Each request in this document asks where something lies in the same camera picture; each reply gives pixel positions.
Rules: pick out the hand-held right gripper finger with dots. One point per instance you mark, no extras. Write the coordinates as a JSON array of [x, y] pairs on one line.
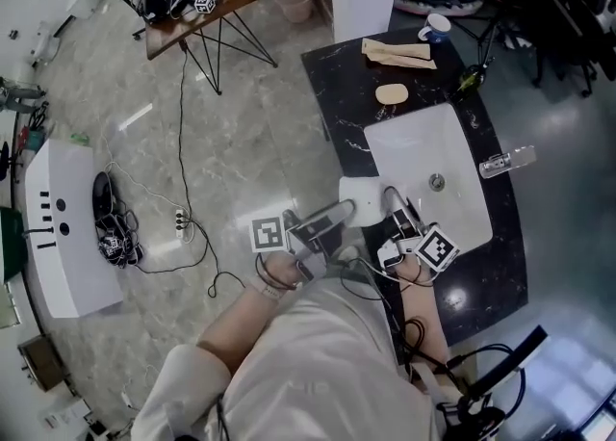
[[395, 203]]

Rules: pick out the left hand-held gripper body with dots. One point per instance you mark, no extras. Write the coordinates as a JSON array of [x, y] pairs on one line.
[[267, 234]]

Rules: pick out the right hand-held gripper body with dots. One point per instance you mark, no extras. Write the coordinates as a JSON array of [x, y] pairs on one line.
[[438, 246]]

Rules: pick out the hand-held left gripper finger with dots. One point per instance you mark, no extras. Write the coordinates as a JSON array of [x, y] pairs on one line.
[[332, 229], [332, 213]]

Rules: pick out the person's right forearm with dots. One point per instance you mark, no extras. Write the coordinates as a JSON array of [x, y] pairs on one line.
[[423, 304]]

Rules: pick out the person's left forearm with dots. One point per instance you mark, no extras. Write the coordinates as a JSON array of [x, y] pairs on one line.
[[236, 333]]

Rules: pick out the beige soap bar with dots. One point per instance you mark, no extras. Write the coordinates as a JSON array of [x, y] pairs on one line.
[[392, 94]]

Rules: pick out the person's left hand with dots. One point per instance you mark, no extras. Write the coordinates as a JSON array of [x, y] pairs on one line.
[[281, 268]]

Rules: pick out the person's light shoe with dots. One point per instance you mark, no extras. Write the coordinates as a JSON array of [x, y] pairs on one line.
[[349, 252]]

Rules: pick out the metal sink drain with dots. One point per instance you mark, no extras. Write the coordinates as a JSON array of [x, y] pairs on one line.
[[437, 181]]

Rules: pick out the black marble vanity counter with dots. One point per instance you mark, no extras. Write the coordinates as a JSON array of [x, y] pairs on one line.
[[481, 294]]

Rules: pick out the white sink basin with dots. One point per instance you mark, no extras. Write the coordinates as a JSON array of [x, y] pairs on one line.
[[423, 140]]

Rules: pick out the white power strip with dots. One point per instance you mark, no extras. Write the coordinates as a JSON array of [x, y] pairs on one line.
[[180, 223]]

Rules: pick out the chrome faucet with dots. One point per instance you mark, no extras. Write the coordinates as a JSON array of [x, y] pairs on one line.
[[505, 162]]

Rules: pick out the black body-worn bar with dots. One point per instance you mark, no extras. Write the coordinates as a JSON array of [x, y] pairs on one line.
[[512, 362]]

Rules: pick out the person's light shirt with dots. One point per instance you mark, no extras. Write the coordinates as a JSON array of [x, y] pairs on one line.
[[313, 371]]

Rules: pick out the green glass bottle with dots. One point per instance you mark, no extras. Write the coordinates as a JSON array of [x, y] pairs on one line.
[[470, 78]]

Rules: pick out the beige folded towel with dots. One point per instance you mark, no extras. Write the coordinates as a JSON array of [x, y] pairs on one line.
[[399, 55]]

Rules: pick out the black oval pad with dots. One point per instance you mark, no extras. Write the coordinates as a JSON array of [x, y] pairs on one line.
[[102, 196]]

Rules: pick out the black body-worn pack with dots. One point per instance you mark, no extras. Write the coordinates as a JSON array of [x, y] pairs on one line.
[[474, 422]]

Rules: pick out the blue mug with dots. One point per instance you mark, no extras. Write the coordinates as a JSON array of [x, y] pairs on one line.
[[435, 27]]

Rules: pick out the white slotted cabinet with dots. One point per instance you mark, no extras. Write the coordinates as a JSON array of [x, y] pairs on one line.
[[72, 261]]

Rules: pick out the small green packet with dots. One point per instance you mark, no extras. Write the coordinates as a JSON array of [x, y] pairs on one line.
[[80, 139]]

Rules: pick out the pink bucket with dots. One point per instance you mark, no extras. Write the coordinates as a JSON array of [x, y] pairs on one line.
[[293, 1]]

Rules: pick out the black office chair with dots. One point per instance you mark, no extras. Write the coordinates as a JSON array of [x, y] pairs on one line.
[[563, 44]]

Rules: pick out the dark green crate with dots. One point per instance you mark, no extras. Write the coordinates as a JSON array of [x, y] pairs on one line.
[[10, 246]]

